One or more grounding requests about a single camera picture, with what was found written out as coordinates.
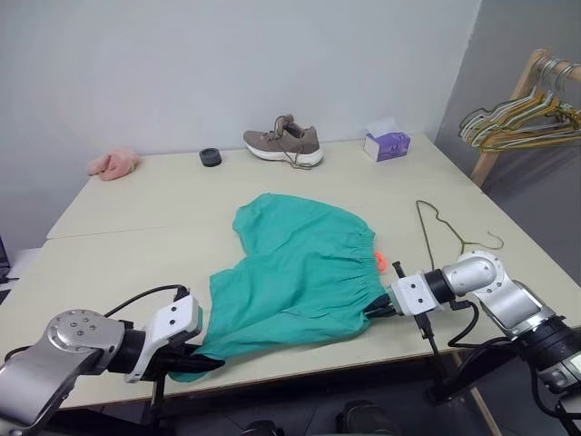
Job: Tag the wooden clothes rack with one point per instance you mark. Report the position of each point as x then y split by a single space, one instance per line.
508 113

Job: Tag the black round cap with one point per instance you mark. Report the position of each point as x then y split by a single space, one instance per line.
209 157

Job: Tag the dark device at edge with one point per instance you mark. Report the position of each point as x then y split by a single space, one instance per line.
3 259

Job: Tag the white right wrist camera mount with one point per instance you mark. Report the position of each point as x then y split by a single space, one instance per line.
415 293

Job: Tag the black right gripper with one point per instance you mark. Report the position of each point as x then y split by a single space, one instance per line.
393 305

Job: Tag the green shorts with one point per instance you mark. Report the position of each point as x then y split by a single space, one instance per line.
290 272

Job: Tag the wooden table leg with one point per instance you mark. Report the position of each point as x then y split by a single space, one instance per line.
476 395

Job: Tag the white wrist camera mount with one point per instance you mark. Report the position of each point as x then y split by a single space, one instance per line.
170 320
415 293

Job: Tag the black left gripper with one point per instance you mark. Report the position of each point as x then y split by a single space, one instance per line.
165 359

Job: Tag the brown sneaker white sole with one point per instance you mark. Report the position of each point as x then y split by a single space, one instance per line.
290 141

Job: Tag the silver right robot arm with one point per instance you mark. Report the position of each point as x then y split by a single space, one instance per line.
513 300

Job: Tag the black table clamp rod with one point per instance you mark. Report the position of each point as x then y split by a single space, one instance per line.
159 399
431 345

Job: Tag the purple white tissue box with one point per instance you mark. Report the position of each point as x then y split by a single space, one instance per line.
390 146

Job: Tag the dark rounded shape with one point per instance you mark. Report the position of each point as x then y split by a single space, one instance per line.
263 428
367 418

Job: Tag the pink plush toy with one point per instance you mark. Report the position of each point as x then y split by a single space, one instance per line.
113 164

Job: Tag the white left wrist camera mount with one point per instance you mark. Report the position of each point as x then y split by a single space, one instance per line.
170 320

